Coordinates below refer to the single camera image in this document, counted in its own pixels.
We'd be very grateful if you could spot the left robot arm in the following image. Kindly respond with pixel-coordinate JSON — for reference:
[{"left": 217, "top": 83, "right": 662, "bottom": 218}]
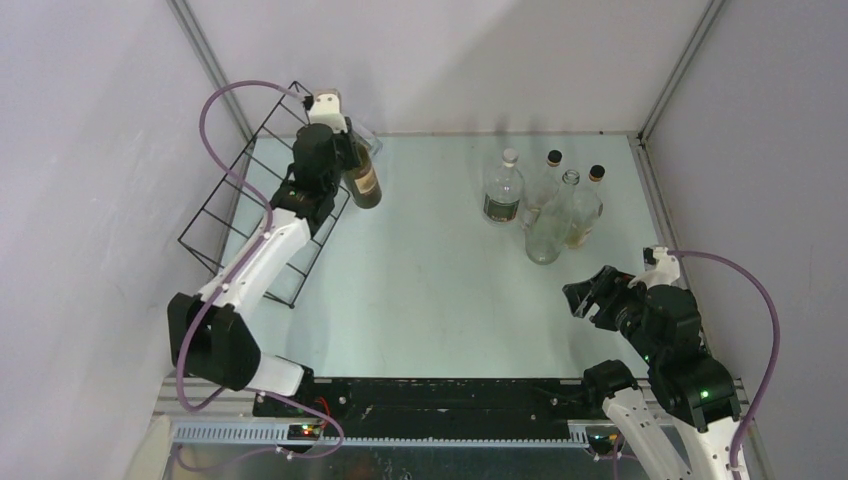
[{"left": 167, "top": 115, "right": 359, "bottom": 417}]

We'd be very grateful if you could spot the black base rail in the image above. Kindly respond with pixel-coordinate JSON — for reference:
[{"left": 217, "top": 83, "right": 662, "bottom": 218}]
[{"left": 252, "top": 377, "right": 630, "bottom": 439}]

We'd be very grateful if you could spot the black wire wine rack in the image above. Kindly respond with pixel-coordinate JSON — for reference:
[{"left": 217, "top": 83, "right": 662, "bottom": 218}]
[{"left": 178, "top": 94, "right": 355, "bottom": 308}]

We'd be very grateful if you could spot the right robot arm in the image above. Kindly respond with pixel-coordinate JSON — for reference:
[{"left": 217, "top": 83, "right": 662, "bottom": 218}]
[{"left": 562, "top": 266, "right": 750, "bottom": 479}]

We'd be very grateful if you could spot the clear bottle dark green label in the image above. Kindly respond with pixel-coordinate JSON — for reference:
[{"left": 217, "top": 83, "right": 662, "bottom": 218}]
[{"left": 350, "top": 117, "right": 383, "bottom": 160}]

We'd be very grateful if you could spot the white toothed cable duct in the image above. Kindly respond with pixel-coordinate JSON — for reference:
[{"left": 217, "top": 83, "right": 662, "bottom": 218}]
[{"left": 173, "top": 421, "right": 590, "bottom": 449}]

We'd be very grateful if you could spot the green wine bottle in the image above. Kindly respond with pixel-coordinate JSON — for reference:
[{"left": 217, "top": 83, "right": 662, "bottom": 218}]
[{"left": 343, "top": 132, "right": 382, "bottom": 209}]

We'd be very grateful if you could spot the clear bottle copper cap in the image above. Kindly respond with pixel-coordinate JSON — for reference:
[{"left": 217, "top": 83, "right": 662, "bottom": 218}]
[{"left": 519, "top": 149, "right": 563, "bottom": 230}]

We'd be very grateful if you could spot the tall clear bottle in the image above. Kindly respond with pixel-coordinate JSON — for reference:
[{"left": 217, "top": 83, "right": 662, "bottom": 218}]
[{"left": 525, "top": 169, "right": 580, "bottom": 265}]

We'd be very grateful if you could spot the clear bottle black cap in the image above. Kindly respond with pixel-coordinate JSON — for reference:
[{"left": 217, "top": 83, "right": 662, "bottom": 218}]
[{"left": 564, "top": 164, "right": 606, "bottom": 249}]

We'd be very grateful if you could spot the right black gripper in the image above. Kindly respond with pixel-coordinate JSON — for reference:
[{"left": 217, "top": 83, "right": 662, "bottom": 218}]
[{"left": 561, "top": 262, "right": 660, "bottom": 361}]

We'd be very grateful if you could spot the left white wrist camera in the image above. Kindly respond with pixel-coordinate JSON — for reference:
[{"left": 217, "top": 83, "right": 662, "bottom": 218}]
[{"left": 303, "top": 89, "right": 347, "bottom": 131}]

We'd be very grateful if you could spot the clear bottle white cap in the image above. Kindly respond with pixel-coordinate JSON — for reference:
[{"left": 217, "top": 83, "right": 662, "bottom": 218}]
[{"left": 482, "top": 148, "right": 525, "bottom": 225}]

